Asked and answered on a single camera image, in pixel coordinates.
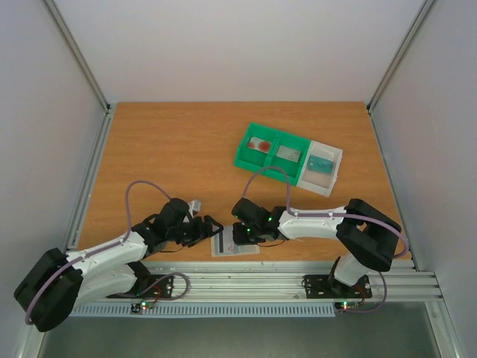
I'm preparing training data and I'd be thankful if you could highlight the grey card in bin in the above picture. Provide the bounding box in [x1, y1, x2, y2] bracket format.
[276, 145, 301, 163]

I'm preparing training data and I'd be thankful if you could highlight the beige leather card holder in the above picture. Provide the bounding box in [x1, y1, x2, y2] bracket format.
[211, 226, 260, 257]

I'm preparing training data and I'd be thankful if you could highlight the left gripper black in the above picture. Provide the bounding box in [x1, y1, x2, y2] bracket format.
[168, 216, 224, 248]

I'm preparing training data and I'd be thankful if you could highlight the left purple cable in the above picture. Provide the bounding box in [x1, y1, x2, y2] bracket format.
[24, 180, 172, 326]

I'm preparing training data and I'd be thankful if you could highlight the white translucent bin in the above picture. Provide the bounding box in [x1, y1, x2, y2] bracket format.
[296, 141, 343, 197]

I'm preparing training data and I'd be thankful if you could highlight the purple cable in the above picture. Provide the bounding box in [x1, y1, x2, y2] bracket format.
[241, 166, 411, 260]
[24, 180, 172, 326]

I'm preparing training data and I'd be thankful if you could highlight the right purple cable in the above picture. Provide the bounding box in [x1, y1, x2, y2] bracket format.
[241, 166, 411, 260]

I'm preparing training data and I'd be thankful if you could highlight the left aluminium frame post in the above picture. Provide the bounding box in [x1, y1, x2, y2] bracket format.
[42, 0, 110, 113]

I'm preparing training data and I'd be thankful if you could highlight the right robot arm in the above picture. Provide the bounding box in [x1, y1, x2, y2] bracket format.
[232, 198, 402, 298]

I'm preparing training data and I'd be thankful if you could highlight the card with red circles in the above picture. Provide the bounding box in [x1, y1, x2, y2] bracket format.
[247, 137, 272, 154]

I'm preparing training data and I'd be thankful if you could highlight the aluminium frame post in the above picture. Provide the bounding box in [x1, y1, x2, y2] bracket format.
[366, 0, 437, 116]
[42, 0, 110, 113]

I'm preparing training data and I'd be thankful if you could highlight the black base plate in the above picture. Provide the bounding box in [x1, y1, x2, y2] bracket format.
[301, 274, 373, 299]
[107, 274, 174, 300]

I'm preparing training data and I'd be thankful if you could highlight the right small circuit board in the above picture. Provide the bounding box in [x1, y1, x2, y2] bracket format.
[335, 301, 363, 313]

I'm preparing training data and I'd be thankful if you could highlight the small circuit board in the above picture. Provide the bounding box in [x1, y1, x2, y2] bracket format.
[130, 301, 155, 314]
[335, 301, 363, 313]

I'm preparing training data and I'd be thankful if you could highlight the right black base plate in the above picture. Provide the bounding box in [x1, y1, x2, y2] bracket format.
[301, 274, 373, 299]

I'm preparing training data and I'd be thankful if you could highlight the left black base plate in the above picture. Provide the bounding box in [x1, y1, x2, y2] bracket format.
[107, 274, 174, 300]

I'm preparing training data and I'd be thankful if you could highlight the green two-compartment bin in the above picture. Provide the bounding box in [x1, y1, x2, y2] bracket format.
[234, 123, 311, 186]

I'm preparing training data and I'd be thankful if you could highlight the left small circuit board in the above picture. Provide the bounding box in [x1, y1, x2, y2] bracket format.
[130, 301, 155, 314]

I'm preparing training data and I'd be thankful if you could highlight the teal credit card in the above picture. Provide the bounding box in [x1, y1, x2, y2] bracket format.
[306, 154, 334, 175]

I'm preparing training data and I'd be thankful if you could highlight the slotted grey cable duct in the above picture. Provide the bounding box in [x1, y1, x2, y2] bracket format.
[70, 302, 335, 318]

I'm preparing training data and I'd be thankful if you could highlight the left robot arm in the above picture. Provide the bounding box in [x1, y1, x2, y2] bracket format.
[13, 198, 224, 332]

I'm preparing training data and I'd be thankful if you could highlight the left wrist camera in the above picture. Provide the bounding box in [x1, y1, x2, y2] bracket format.
[189, 199, 201, 216]

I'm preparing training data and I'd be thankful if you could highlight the right aluminium frame post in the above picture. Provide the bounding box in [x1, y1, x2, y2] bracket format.
[366, 0, 437, 116]

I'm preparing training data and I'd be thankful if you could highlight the aluminium front rail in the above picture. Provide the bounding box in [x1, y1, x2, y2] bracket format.
[74, 260, 444, 304]

